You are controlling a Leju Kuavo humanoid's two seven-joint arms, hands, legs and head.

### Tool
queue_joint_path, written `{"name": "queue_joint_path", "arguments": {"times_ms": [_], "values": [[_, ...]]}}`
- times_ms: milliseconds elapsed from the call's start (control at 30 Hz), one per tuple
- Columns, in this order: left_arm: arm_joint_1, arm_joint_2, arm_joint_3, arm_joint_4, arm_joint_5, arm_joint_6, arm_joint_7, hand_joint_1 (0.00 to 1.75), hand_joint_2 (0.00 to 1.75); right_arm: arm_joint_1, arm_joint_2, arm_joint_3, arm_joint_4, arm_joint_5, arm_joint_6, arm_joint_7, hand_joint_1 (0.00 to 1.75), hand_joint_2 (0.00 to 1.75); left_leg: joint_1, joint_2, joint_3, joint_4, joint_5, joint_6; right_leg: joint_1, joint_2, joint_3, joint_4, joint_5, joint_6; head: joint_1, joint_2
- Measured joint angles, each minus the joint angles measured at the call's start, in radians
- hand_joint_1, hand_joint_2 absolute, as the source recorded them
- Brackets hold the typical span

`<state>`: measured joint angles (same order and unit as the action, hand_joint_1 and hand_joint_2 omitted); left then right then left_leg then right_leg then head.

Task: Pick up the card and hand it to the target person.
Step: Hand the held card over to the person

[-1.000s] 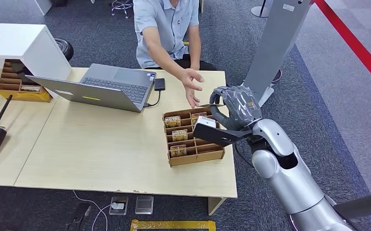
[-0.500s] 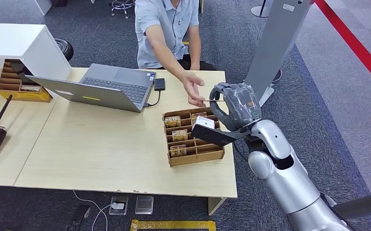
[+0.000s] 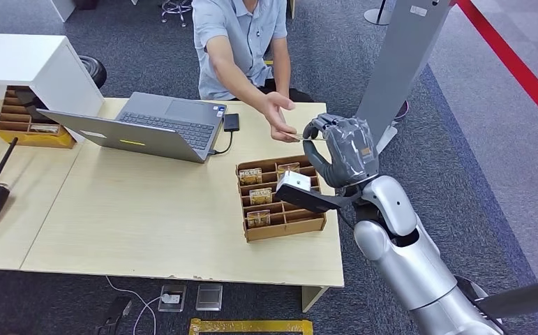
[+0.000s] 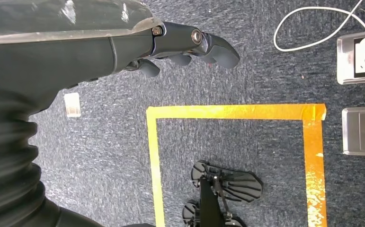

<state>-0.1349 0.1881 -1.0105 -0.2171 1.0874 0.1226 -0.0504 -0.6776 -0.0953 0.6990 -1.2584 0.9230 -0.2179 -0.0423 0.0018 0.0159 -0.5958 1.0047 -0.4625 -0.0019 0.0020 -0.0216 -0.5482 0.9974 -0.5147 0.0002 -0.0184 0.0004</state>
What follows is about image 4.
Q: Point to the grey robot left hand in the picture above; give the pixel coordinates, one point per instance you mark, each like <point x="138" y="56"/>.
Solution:
<point x="60" y="53"/>

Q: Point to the yellow floor tape square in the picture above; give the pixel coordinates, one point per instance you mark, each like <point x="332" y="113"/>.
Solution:
<point x="232" y="111"/>

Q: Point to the black robot foot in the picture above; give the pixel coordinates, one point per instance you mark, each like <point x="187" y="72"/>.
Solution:
<point x="242" y="188"/>
<point x="190" y="214"/>

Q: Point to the black robot leg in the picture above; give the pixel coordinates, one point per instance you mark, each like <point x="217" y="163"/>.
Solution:
<point x="209" y="206"/>

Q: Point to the steel floor socket with outlet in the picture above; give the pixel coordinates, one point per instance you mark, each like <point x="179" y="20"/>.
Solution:
<point x="345" y="62"/>

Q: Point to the closed steel floor socket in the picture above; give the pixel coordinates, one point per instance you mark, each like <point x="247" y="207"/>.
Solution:
<point x="364" y="131"/>

